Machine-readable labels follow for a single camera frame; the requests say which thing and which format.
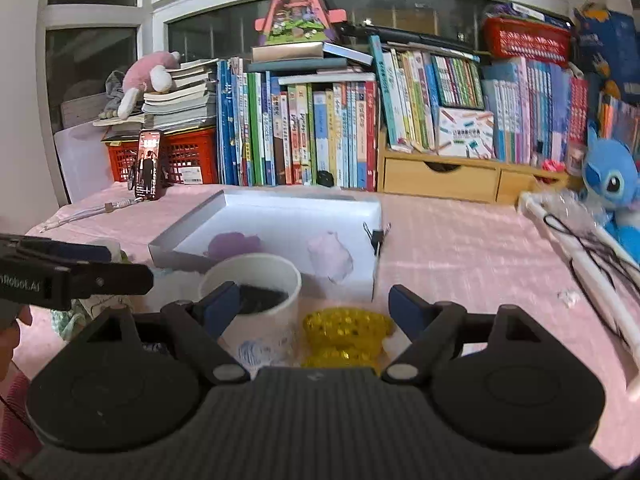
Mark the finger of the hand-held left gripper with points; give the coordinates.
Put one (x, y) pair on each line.
(115, 280)
(60, 252)

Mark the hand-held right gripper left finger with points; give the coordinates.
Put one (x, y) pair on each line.
(222, 307)

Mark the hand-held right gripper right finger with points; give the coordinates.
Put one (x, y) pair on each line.
(405, 310)

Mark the white printed paper cup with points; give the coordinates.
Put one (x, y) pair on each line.
(280, 330)

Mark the white shallow cardboard box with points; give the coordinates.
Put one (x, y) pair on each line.
(280, 220)

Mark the yellow sequin soft toy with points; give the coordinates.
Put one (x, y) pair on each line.
(350, 330)

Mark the purple soft toy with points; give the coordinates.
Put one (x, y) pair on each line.
(235, 245)

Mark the pale pink fluffy soft toy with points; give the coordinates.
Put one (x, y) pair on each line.
(330, 257)

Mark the person's left hand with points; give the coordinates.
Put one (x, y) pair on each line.
(24, 316)

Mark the green gingham pouch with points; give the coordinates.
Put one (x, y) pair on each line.
(70, 322)

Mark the pink tablecloth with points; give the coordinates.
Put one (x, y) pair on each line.
(465, 270)

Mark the black binder clip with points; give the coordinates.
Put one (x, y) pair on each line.
(376, 237)

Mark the translucent plastic box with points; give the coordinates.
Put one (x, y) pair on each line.
(85, 165)

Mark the smartphone on stand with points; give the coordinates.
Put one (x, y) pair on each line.
(148, 165)

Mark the wooden drawer organizer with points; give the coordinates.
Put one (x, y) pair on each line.
(440, 177)

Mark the red knit garment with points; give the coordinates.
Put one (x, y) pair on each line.
(17, 425)

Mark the red plastic crate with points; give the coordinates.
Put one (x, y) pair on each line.
(187, 157)

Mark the small black case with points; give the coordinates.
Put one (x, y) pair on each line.
(325, 179)

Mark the white crumpled paper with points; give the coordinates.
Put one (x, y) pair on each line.
(568, 299)

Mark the white pencil print box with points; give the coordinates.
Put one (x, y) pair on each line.
(465, 132)

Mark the stack of white books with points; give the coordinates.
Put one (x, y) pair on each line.
(185, 105)

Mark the clear plastic bag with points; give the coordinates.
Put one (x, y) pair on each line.
(575, 207)

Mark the pink plush toy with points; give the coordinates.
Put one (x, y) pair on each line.
(145, 72)

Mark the small pink bow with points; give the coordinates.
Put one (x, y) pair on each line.
(553, 165)

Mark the row of green spined books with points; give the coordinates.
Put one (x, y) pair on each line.
(407, 100)

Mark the boxed set of thin books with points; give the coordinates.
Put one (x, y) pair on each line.
(457, 82)

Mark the row of pink spined books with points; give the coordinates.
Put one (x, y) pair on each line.
(535, 110)

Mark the white flat book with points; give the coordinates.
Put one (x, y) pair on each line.
(330, 79)

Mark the blue alien plush toy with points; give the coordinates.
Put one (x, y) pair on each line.
(612, 175)

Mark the grey hardcover book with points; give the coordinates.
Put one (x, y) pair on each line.
(287, 52)

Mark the black flat folder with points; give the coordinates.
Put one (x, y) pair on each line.
(410, 40)

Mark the red plastic basket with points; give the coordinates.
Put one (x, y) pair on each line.
(527, 42)

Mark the triangular pink toy house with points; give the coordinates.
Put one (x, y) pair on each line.
(297, 5)

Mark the blue printed carton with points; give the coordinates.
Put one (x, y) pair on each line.
(607, 45)

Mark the white plastic tube frame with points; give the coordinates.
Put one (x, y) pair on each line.
(595, 265)

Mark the white window frame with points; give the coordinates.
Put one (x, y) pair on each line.
(150, 5)

